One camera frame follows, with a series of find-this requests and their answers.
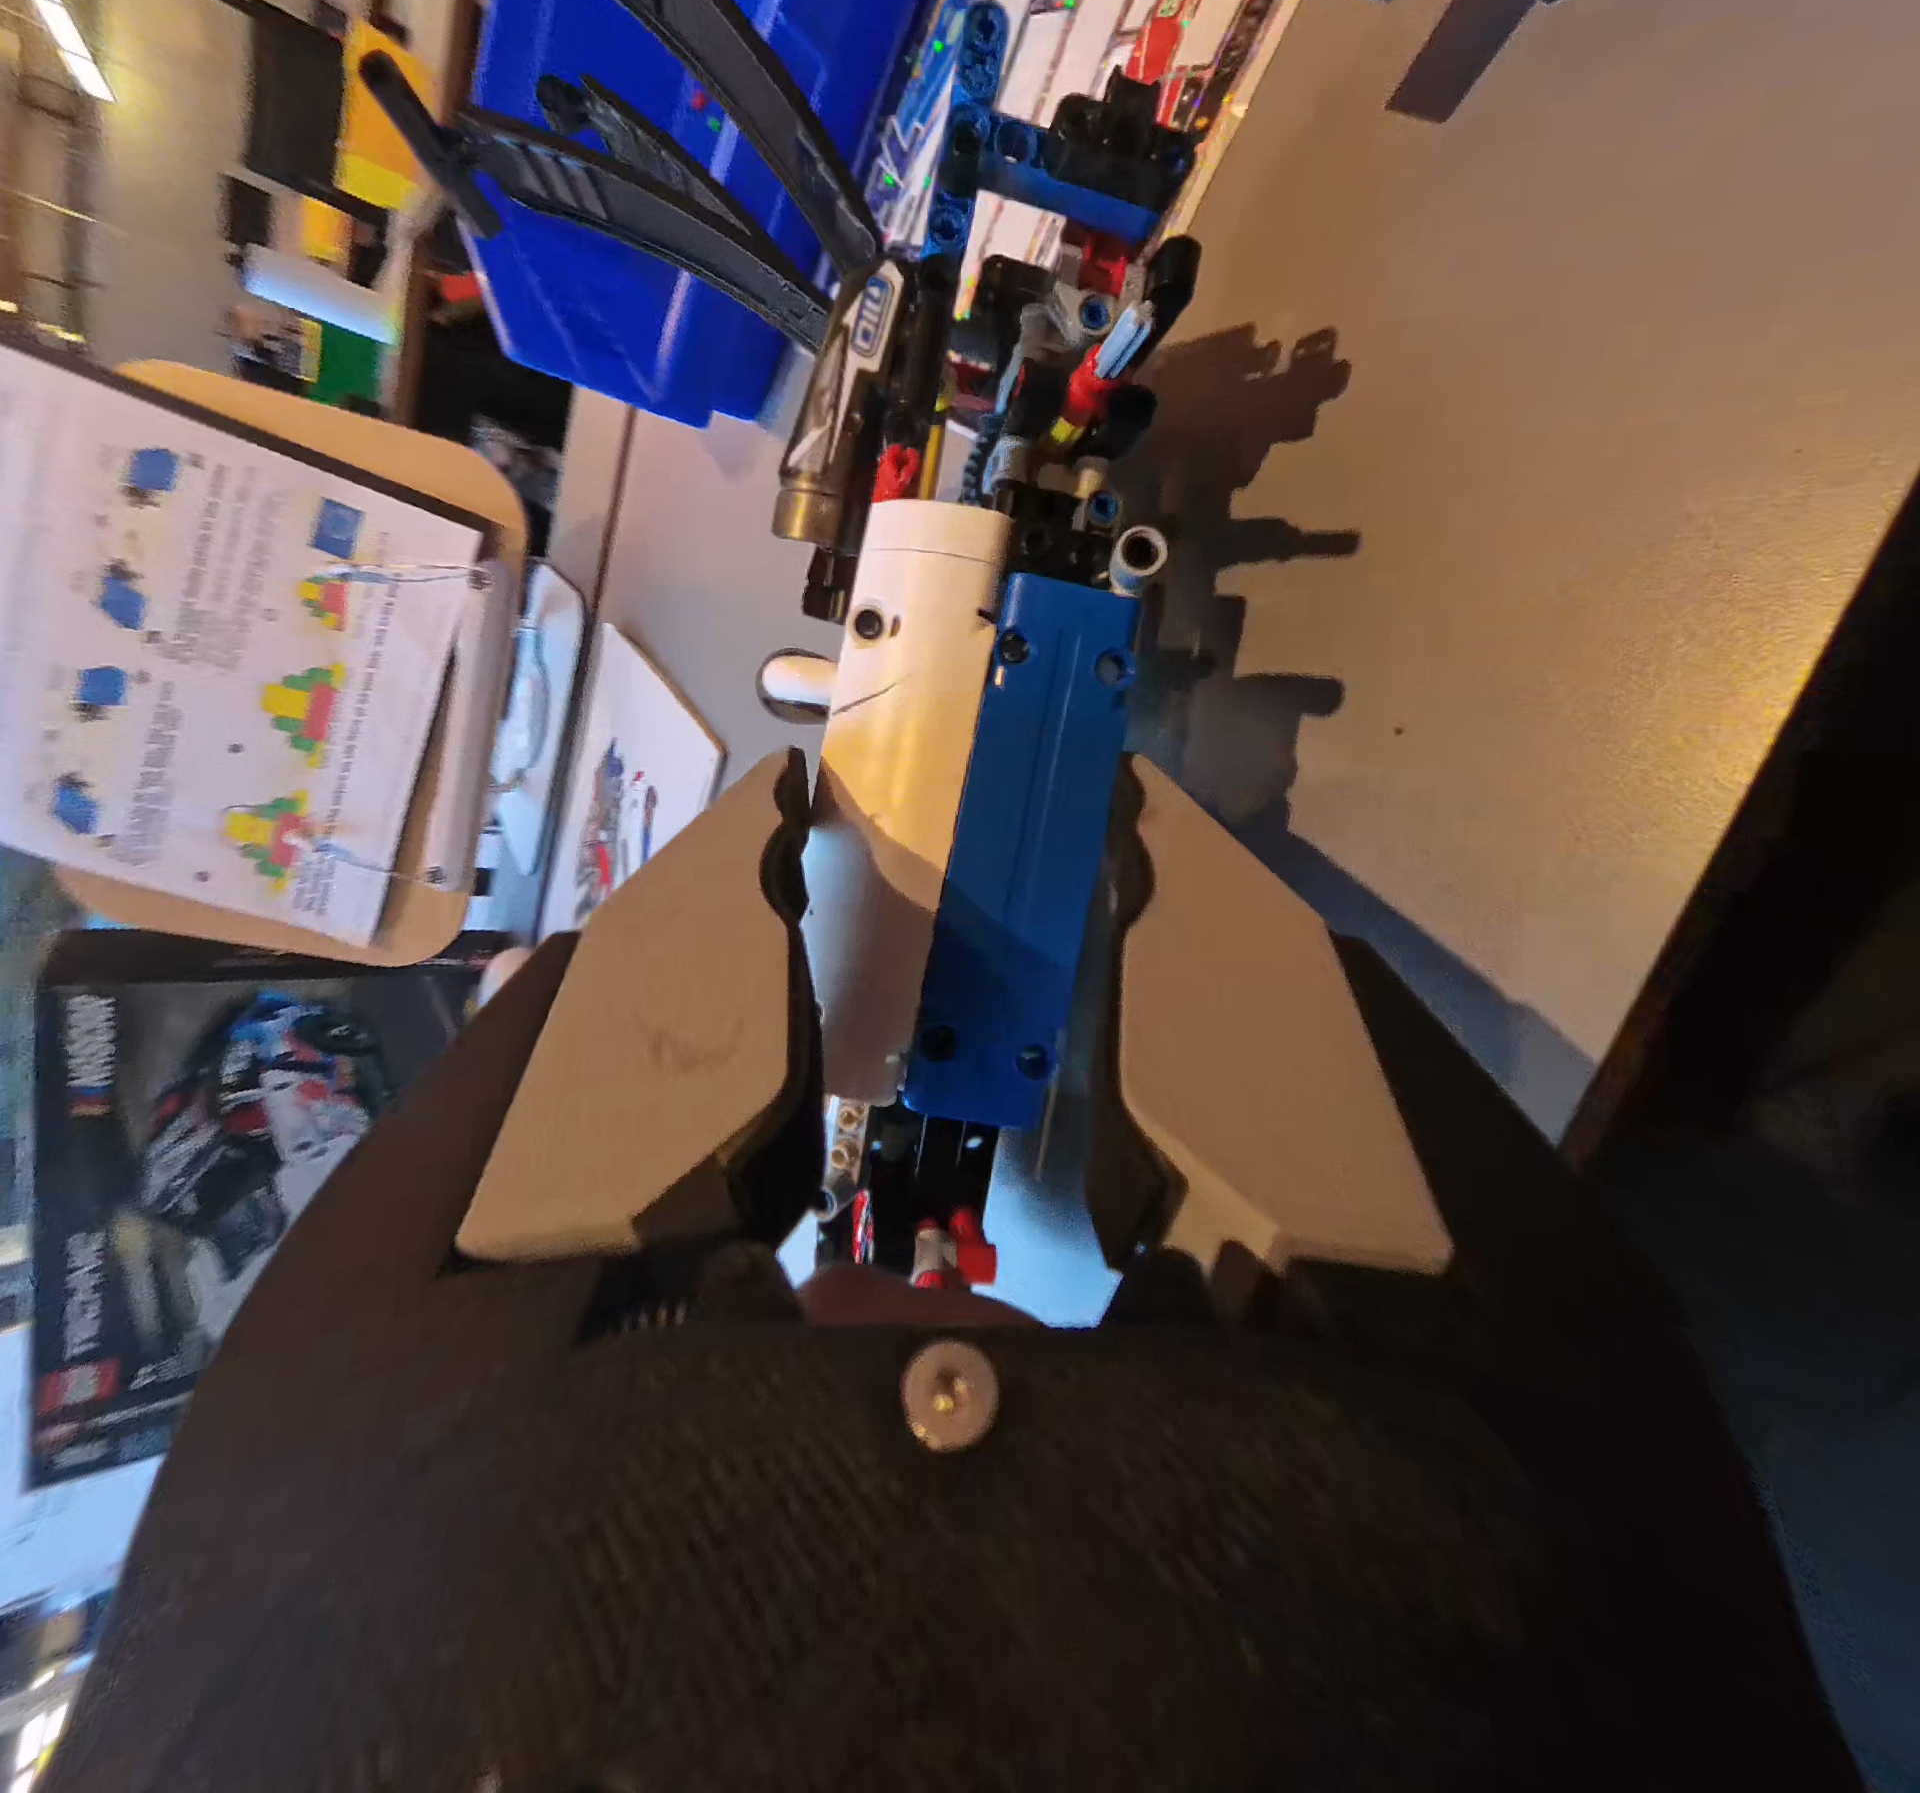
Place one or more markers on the blue plastic bin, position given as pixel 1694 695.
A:
pixel 631 262

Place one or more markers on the small green box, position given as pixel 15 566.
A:
pixel 342 361

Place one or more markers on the car drawing instruction booklet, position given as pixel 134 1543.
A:
pixel 645 743

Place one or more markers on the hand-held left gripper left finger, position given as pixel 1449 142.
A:
pixel 645 1074

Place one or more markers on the toy brick car model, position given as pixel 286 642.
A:
pixel 1035 773

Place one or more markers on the scattered tiny brick pieces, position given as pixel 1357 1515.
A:
pixel 710 110

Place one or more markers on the dark toy set box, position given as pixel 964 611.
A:
pixel 196 1194

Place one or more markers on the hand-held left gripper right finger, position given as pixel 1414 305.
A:
pixel 1275 1074

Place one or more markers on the white sheet with coloured pictures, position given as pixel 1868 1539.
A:
pixel 196 593

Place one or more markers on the yellow plastic bin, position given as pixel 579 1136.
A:
pixel 384 114

